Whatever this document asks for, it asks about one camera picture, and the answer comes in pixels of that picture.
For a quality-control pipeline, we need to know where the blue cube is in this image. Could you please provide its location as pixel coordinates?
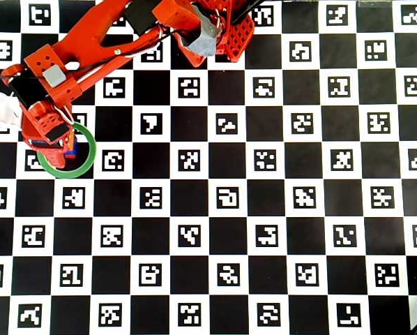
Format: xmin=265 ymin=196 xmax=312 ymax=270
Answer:
xmin=63 ymin=135 xmax=79 ymax=160

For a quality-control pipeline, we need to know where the black white marker mat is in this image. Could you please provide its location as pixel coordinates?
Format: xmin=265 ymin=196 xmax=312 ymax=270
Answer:
xmin=0 ymin=0 xmax=417 ymax=335

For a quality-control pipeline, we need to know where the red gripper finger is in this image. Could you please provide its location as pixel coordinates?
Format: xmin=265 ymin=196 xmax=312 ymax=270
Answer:
xmin=36 ymin=146 xmax=66 ymax=171

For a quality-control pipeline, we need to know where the grey tape wrap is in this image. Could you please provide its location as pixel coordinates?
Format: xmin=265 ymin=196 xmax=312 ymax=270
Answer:
xmin=186 ymin=5 xmax=220 ymax=57

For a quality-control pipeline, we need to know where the thick black plug cable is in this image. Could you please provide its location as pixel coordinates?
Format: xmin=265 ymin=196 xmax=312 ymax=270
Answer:
xmin=230 ymin=0 xmax=265 ymax=24

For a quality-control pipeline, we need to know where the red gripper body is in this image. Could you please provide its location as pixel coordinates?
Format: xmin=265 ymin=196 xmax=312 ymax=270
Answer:
xmin=20 ymin=103 xmax=75 ymax=150

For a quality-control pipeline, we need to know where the grey square pad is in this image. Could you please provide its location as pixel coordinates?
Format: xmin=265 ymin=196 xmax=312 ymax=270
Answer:
xmin=42 ymin=64 xmax=66 ymax=88

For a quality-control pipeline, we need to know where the green ring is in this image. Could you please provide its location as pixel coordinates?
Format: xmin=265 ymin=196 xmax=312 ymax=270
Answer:
xmin=36 ymin=120 xmax=98 ymax=179

